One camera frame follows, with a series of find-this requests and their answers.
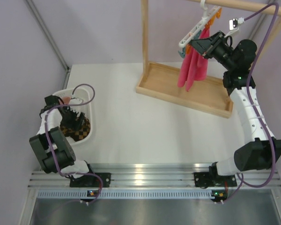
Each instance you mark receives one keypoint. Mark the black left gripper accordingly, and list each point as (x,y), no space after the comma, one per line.
(73,124)

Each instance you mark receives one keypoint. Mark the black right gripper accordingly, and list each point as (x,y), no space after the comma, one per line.
(203,45)

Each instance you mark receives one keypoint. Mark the orange clothes clip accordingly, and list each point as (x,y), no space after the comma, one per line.
(188,49)

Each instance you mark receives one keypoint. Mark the white plastic clip hanger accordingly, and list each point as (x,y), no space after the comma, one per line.
(208,15)

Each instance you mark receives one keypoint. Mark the magenta pink cloth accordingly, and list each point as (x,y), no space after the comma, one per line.
(194,68)

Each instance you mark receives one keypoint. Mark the brown yellow argyle sock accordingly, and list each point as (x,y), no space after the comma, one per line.
(78,135)

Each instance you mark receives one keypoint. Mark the teal clothes clip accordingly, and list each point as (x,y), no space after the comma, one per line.
(182,53)

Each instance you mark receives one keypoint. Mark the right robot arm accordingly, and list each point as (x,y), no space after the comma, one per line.
(261,149)

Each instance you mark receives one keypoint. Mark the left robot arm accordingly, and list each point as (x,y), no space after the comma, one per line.
(53,151)

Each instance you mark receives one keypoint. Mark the white perforated plastic basket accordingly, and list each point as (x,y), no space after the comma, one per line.
(84,94)

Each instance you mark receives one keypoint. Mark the pink sock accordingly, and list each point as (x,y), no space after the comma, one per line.
(66,100)

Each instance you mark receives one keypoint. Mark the wooden drying rack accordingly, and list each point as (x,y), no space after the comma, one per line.
(160,81)

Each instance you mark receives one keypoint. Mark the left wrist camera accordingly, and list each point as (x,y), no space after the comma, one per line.
(76,104)

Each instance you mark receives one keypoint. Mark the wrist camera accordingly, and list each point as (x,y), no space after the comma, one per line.
(234,25)
(76,104)

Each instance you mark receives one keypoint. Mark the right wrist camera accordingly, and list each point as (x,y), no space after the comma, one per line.
(234,25)

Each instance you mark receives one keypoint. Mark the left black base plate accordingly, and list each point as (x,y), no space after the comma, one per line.
(91,181)

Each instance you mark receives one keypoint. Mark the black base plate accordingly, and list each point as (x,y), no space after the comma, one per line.
(206,180)
(91,181)

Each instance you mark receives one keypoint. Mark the aluminium mounting rail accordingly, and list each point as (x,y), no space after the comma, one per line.
(149,176)

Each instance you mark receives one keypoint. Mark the grey slotted cable duct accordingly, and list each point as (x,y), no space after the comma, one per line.
(132,194)

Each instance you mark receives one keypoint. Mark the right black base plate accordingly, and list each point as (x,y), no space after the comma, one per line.
(206,180)

